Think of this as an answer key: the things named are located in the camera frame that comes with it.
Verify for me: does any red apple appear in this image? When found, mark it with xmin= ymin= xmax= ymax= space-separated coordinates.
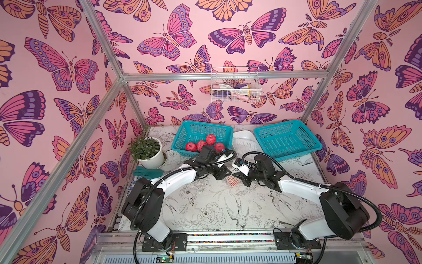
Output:
xmin=196 ymin=140 xmax=207 ymax=152
xmin=185 ymin=142 xmax=197 ymax=152

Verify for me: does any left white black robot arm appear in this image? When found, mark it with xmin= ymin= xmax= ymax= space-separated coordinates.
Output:
xmin=122 ymin=146 xmax=237 ymax=251

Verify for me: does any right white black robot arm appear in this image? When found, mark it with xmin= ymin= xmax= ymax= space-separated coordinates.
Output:
xmin=233 ymin=151 xmax=382 ymax=249

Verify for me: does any white plastic tray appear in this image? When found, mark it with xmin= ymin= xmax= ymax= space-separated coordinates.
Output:
xmin=232 ymin=130 xmax=263 ymax=158

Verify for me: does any right teal plastic basket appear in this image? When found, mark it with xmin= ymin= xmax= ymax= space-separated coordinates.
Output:
xmin=253 ymin=120 xmax=323 ymax=162

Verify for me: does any teal plastic basket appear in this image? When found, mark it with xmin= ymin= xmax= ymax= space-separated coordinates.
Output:
xmin=253 ymin=120 xmax=323 ymax=162
xmin=171 ymin=121 xmax=234 ymax=157

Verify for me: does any left teal plastic basket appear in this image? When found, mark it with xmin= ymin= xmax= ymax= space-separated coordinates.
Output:
xmin=171 ymin=121 xmax=234 ymax=157

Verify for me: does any potted green plant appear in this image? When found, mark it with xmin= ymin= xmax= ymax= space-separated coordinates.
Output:
xmin=128 ymin=130 xmax=166 ymax=169

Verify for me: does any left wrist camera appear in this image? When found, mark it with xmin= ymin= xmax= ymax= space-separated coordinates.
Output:
xmin=219 ymin=150 xmax=237 ymax=163

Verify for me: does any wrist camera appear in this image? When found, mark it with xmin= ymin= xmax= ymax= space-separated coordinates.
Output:
xmin=219 ymin=150 xmax=237 ymax=163
xmin=231 ymin=158 xmax=249 ymax=178

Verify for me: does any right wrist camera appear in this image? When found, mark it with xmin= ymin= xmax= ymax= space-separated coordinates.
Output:
xmin=231 ymin=158 xmax=249 ymax=178

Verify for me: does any white wire wall basket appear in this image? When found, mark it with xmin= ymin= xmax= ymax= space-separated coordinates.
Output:
xmin=209 ymin=71 xmax=262 ymax=103

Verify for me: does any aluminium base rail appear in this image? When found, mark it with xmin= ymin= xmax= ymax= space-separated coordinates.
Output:
xmin=88 ymin=228 xmax=376 ymax=264

